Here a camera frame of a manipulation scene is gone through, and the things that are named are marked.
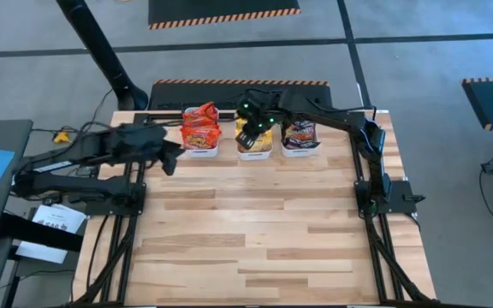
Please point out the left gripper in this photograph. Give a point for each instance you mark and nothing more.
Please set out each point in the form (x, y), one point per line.
(139, 143)

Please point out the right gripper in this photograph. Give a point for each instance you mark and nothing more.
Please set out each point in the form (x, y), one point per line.
(263, 109)

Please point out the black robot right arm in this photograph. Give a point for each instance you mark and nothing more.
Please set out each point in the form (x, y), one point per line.
(336, 117)

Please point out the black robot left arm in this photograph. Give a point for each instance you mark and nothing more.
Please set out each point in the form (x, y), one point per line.
(88, 149)

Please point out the white plastic bin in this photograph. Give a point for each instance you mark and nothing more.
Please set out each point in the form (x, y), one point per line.
(255, 156)
(302, 153)
(203, 153)

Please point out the yellow power plug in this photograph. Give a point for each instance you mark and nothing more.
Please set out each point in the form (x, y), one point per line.
(61, 137)

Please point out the white printed paper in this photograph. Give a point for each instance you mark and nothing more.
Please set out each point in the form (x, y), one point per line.
(58, 216)

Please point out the black desk beam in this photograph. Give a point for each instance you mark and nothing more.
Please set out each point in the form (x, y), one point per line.
(37, 233)

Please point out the black aluminium table frame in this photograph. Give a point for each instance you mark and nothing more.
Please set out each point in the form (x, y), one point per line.
(161, 179)

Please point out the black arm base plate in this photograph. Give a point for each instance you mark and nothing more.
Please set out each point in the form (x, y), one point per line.
(101, 209)
(400, 199)

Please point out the black camera stand pole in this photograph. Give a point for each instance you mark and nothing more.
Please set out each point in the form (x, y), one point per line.
(96, 47)

